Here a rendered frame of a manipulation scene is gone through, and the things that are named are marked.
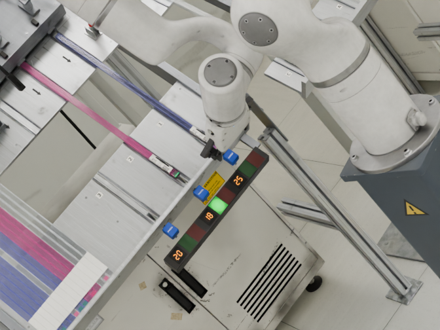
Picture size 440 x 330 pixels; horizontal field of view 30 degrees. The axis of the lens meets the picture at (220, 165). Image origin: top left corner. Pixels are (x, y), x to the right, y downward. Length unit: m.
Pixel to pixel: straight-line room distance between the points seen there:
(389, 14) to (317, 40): 1.39
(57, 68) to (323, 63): 0.86
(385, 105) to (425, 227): 0.28
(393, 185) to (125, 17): 0.57
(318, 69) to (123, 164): 0.67
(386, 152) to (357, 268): 1.05
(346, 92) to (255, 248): 1.02
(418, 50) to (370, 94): 1.37
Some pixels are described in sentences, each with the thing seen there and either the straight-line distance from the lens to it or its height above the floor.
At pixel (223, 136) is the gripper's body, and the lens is 1.66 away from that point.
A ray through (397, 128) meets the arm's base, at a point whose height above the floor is 0.75.
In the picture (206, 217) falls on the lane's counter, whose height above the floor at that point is 0.66.
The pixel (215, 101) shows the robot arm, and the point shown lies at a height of 0.94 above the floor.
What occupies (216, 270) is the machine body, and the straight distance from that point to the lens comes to 2.30.
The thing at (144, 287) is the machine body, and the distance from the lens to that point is 2.21.
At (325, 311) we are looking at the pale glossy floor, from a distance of 2.47.
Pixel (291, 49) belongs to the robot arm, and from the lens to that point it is 1.33.
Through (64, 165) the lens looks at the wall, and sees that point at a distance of 3.82.
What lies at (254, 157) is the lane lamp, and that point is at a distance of 1.90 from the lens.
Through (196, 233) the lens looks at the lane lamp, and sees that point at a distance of 1.84.
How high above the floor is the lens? 1.51
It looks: 26 degrees down
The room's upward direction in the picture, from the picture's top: 43 degrees counter-clockwise
